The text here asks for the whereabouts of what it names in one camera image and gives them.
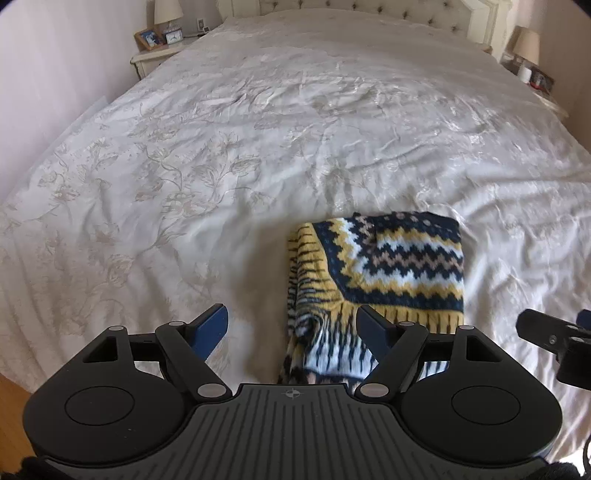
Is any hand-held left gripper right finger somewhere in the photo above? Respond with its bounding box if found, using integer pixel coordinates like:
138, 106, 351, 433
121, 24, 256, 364
355, 305, 502, 398

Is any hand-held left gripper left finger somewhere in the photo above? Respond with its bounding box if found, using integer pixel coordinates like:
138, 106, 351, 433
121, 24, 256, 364
83, 303, 234, 400

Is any cream shade table lamp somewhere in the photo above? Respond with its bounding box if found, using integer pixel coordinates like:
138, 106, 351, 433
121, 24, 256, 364
512, 27, 541, 65
154, 0, 184, 33

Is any navy yellow patterned knit sweater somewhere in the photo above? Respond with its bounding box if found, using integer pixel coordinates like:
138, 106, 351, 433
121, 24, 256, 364
277, 211, 465, 385

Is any dark picture frame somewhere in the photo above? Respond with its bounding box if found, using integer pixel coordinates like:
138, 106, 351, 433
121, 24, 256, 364
530, 67, 555, 90

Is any white embroidered bedspread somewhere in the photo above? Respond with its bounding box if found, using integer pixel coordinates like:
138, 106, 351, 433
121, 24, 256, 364
0, 7, 591, 457

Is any cream tufted headboard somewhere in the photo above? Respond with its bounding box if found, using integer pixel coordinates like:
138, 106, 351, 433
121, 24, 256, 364
217, 0, 513, 56

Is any wooden photo frame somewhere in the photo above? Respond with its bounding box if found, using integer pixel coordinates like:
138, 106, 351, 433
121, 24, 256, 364
135, 27, 166, 51

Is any cream nightstand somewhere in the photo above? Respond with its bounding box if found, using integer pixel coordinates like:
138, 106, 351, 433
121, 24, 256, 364
501, 53, 571, 118
130, 37, 199, 80

